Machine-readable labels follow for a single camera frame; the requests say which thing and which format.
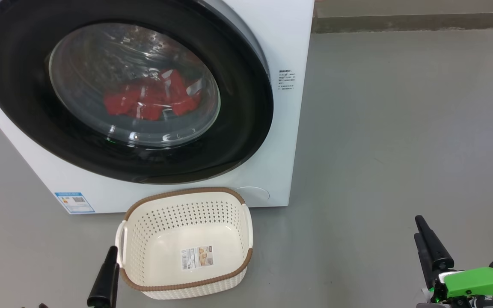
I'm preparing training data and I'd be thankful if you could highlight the round filter cover flap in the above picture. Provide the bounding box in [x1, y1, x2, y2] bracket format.
[235, 186, 270, 203]

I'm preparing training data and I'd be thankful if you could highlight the cream perforated basket brown rim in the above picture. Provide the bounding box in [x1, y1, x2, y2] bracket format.
[115, 187, 254, 300]

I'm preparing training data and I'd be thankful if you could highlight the printed product label sticker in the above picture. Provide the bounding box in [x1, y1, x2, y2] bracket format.
[181, 246, 214, 271]

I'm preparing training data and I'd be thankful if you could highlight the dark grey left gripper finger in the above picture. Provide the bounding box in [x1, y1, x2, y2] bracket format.
[87, 246, 120, 308]

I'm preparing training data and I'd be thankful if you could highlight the white front-load washing machine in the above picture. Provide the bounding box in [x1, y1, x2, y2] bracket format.
[0, 0, 315, 214]

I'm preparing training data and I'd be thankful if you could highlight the red and white garment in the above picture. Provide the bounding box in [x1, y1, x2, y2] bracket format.
[103, 68, 204, 121]

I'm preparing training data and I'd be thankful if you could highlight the blue energy label sticker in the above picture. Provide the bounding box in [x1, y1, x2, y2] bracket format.
[54, 192, 96, 214]

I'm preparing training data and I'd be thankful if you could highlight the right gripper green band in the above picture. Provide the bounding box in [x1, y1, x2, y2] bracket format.
[414, 215, 493, 308]

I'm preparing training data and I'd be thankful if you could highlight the round black-rimmed glass washer door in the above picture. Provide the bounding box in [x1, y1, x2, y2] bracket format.
[0, 0, 274, 184]

